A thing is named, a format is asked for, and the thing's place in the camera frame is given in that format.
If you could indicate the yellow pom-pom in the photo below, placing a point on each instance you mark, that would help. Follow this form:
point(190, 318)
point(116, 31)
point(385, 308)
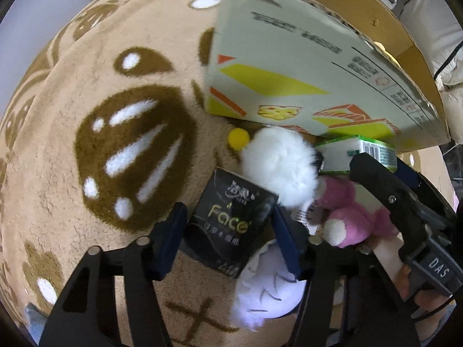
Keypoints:
point(238, 139)

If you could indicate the person's right hand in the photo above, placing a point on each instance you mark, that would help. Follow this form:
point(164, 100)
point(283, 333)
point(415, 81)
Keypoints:
point(427, 303)

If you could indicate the black tissue packet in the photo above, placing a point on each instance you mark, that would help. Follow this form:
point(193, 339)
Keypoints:
point(224, 220)

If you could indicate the printed cardboard box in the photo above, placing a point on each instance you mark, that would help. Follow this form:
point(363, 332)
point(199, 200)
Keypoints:
point(289, 61)

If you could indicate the blue cloth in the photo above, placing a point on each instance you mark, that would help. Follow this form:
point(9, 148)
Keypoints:
point(34, 320)

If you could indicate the white plush toy with eyelashes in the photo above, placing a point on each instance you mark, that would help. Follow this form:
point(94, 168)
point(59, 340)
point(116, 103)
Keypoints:
point(260, 296)

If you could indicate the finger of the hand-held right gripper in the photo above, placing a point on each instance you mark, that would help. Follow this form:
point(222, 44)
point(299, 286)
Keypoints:
point(392, 202)

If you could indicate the brown patterned plush rug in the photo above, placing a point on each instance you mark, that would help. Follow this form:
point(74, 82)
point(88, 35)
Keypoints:
point(72, 188)

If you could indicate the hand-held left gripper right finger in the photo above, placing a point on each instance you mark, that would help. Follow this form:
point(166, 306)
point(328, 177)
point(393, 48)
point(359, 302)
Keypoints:
point(286, 243)

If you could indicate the green white carton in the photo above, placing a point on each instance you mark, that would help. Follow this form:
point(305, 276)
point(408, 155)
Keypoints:
point(338, 156)

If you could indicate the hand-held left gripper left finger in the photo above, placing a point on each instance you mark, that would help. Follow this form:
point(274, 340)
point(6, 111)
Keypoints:
point(169, 240)

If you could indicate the pink plush bear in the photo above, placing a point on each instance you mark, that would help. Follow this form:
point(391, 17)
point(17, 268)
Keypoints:
point(349, 220)

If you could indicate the white fluffy plush toy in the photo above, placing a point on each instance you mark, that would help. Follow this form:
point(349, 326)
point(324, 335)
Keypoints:
point(278, 162)

